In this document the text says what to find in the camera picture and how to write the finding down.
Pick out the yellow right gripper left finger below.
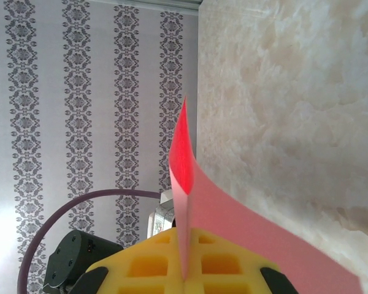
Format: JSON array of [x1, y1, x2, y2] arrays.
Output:
[[69, 228, 186, 294]]

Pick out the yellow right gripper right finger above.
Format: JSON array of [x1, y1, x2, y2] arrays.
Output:
[[183, 227, 299, 294]]

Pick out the pink square paper sheet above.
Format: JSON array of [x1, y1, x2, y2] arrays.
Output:
[[167, 94, 365, 294]]

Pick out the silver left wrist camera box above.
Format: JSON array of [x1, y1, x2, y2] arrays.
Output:
[[147, 190, 178, 239]]

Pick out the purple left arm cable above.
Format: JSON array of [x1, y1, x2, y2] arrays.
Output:
[[17, 188, 162, 294]]

